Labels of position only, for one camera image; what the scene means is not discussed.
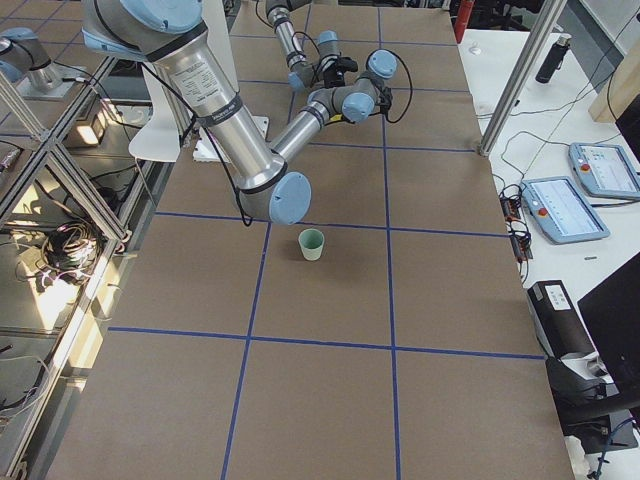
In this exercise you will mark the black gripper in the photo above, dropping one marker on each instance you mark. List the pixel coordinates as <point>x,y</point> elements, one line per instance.
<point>344,65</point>

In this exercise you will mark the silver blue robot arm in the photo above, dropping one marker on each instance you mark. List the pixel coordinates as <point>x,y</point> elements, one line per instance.
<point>304,74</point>
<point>172,35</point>

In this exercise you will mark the light green plastic cup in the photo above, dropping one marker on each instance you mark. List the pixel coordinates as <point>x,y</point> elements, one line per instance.
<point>311,243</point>

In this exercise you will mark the black water bottle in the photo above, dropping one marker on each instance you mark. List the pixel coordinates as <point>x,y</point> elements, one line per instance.
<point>554,58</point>

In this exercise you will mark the near blue teach pendant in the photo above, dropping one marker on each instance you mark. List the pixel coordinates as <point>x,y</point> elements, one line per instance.
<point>561,211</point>

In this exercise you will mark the blue teach pendant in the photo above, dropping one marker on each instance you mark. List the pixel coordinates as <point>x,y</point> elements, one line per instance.
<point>604,170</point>
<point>561,211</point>

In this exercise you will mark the far blue teach pendant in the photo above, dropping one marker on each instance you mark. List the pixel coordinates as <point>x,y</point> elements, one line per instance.
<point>604,170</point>

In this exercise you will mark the black box with label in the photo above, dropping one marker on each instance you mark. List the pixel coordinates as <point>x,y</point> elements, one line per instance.
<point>558,326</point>

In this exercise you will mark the black computer monitor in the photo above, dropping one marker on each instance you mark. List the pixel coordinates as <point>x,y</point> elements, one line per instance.
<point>610,312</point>

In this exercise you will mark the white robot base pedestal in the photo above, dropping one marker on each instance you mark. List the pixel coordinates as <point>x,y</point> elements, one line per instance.
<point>233,134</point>

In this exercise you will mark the aluminium frame post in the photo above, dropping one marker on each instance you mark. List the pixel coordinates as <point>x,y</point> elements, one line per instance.
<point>531,50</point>

